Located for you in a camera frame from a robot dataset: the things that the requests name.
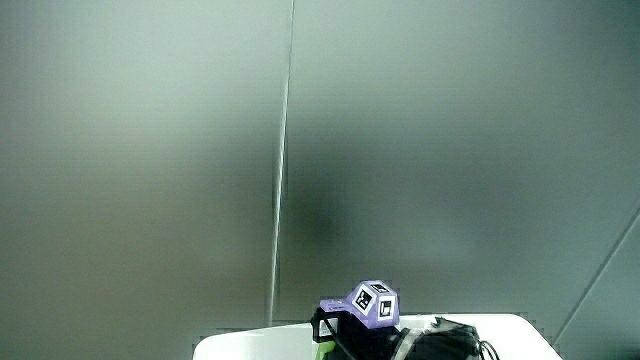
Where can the person's right hand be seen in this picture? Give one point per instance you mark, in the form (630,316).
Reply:
(372,305)

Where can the green brick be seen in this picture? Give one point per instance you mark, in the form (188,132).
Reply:
(324,351)

